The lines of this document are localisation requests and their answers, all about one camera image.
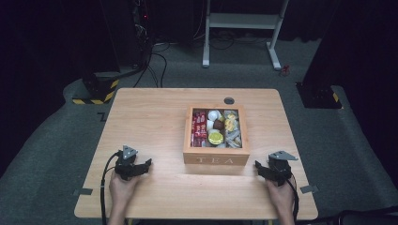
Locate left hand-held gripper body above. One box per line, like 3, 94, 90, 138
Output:
114, 144, 141, 182

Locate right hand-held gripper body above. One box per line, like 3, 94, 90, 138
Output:
268, 150, 299, 188

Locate wooden tea box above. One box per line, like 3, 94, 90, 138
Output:
182, 104, 252, 167

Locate yellow-lid capsule cup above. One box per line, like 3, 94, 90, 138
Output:
207, 130, 225, 146

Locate person's left hand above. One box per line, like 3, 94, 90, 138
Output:
108, 172, 139, 204

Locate person's right hand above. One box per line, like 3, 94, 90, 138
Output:
266, 178, 297, 210

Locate grey tape piece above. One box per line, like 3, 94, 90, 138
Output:
72, 187, 94, 197
299, 185, 319, 194

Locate pile of clear yellow sachets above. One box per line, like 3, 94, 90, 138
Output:
223, 110, 243, 149

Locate row of red packets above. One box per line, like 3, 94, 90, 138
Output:
191, 111, 208, 148

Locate black yellow striped stand base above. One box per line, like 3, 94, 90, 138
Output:
72, 71, 120, 106

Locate dark equipment rack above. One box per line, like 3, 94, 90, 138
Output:
130, 0, 155, 68

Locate white metal stand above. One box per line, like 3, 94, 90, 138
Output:
202, 0, 290, 71

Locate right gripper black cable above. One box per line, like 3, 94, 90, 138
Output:
285, 177, 300, 223

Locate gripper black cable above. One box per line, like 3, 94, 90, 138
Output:
99, 151, 121, 225
285, 177, 300, 223

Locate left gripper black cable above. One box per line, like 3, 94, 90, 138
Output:
99, 151, 121, 225

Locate thick black floor cable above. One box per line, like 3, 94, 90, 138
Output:
297, 205, 398, 225

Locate black floor cables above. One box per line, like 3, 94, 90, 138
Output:
132, 40, 169, 89

